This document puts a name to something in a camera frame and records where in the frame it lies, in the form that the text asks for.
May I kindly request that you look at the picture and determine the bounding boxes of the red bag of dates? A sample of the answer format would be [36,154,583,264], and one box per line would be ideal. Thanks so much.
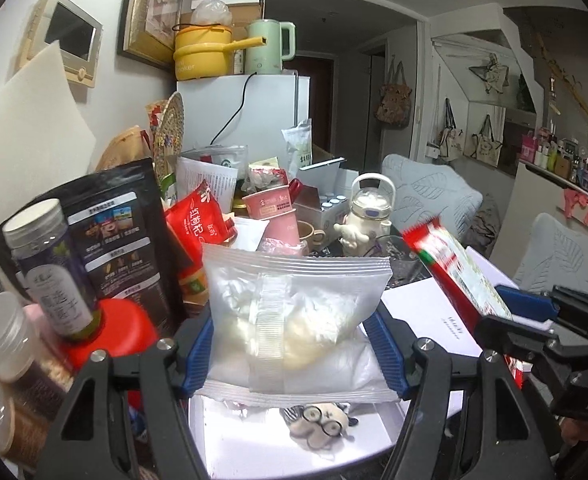
[165,179,236,287]

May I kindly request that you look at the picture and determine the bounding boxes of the green electric kettle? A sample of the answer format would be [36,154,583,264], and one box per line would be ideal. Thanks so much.
[244,18,296,75]

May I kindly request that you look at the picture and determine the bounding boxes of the red white packet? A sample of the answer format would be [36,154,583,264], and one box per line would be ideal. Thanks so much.
[400,216,535,376]

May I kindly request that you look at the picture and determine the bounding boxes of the white open gift box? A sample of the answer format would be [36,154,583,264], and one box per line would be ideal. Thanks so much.
[188,245,535,480]

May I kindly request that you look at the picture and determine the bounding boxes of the white foam board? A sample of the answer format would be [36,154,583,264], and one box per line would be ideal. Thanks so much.
[0,42,96,222]

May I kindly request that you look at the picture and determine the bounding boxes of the white mini fridge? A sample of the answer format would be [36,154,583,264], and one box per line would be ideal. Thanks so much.
[177,75,310,164]

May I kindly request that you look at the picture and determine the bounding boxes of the light blue chair far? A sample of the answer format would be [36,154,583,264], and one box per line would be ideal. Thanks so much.
[382,154,483,240]

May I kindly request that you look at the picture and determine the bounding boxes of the checkered plush doll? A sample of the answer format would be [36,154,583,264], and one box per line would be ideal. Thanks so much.
[279,403,359,452]

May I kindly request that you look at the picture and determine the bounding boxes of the dark label plastic jar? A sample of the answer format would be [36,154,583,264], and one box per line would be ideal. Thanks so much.
[2,198,101,341]

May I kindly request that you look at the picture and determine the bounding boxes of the red cylindrical canister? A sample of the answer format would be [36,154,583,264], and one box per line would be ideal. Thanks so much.
[60,298,161,409]

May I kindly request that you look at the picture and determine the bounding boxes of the yellow pot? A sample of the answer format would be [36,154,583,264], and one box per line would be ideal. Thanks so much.
[172,24,267,81]

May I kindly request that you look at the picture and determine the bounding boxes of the white robot figurine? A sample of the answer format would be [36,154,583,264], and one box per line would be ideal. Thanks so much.
[334,172,396,257]

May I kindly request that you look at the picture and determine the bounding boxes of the pink cup stack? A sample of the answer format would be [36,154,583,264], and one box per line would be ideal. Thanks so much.
[242,185,307,256]

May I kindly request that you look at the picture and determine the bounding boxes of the wooden framed wall monitor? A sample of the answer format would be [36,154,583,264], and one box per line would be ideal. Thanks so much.
[16,0,103,88]

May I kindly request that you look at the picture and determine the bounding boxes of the gold framed picture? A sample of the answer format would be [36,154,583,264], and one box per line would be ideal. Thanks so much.
[117,0,183,72]

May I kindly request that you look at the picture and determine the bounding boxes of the black coffee pouch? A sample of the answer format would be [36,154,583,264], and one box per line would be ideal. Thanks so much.
[0,158,184,337]

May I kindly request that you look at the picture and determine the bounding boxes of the clear zip bag white contents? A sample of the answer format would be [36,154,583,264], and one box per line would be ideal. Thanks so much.
[199,245,397,408]

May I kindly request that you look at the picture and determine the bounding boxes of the brown hanging tote bag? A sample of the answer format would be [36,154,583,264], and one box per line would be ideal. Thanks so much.
[374,60,412,129]

